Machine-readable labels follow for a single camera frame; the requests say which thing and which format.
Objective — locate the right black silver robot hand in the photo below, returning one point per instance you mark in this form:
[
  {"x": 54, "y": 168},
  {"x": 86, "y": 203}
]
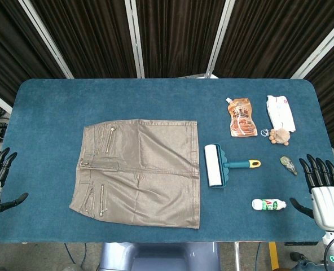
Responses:
[{"x": 327, "y": 203}]

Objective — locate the clear green correction tape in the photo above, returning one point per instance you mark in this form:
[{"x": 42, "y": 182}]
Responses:
[{"x": 289, "y": 165}]

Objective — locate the small white green bottle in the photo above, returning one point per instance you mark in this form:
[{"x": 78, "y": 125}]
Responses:
[{"x": 268, "y": 204}]

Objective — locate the white crumpled plastic packet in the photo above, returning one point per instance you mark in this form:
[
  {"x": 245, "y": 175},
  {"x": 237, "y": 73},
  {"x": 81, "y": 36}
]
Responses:
[{"x": 280, "y": 113}]

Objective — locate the blue carpet table cover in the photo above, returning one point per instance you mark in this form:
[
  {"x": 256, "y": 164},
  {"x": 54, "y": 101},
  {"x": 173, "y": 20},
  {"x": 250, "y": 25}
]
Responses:
[{"x": 57, "y": 98}]

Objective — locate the dark pleated screen panel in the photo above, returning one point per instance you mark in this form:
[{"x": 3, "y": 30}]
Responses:
[
  {"x": 85, "y": 36},
  {"x": 178, "y": 36},
  {"x": 268, "y": 36},
  {"x": 9, "y": 42},
  {"x": 333, "y": 84}
]

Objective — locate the orange spouted sauce pouch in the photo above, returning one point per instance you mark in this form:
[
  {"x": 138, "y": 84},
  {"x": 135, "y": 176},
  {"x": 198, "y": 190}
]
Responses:
[{"x": 241, "y": 118}]

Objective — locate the brown shiny skirt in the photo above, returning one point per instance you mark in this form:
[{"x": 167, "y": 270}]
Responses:
[{"x": 144, "y": 183}]

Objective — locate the blue-grey robot torso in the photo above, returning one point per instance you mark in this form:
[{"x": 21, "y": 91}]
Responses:
[{"x": 161, "y": 257}]

